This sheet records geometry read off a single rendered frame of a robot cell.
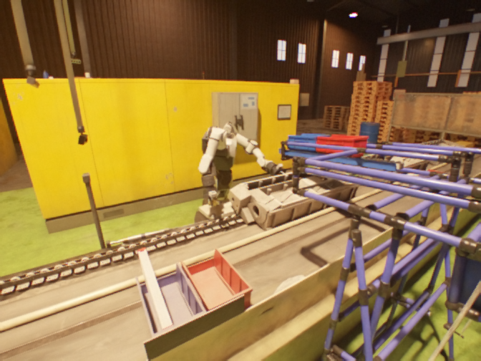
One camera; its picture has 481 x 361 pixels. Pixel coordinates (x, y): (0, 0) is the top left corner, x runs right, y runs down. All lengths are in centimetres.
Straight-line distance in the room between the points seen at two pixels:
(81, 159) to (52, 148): 32
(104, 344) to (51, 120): 271
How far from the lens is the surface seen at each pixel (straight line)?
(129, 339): 113
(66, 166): 347
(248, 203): 168
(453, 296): 98
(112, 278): 141
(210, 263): 128
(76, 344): 120
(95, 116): 337
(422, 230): 87
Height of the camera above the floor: 161
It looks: 20 degrees down
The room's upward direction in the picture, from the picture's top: straight up
